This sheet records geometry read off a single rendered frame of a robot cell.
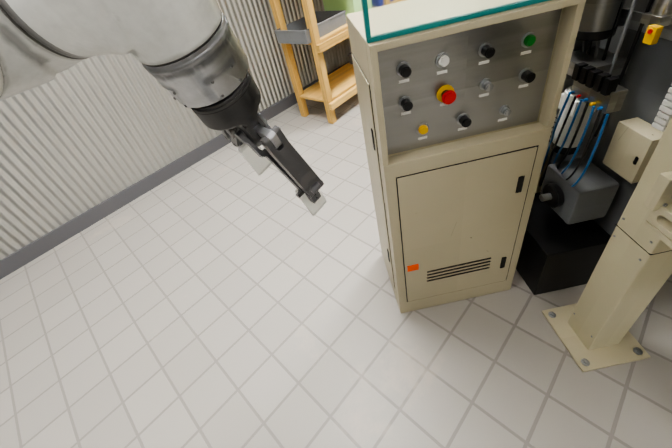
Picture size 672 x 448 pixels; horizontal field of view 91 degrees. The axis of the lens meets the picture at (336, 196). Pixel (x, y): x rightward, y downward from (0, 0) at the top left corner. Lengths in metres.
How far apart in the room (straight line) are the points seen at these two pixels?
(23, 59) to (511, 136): 1.13
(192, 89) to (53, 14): 0.10
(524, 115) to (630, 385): 1.11
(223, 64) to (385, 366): 1.48
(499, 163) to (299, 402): 1.25
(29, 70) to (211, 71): 0.14
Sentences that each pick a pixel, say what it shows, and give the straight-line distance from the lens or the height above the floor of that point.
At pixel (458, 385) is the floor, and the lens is 1.63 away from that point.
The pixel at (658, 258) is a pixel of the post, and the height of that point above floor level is 0.59.
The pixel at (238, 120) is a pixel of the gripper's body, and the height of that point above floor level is 1.38.
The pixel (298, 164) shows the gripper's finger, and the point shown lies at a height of 1.31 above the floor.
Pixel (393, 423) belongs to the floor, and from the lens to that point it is 1.58.
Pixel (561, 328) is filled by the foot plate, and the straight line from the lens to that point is 1.82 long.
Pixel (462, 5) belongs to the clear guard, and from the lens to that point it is 0.99.
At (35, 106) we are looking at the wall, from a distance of 3.08.
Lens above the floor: 1.53
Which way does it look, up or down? 39 degrees down
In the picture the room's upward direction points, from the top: 14 degrees counter-clockwise
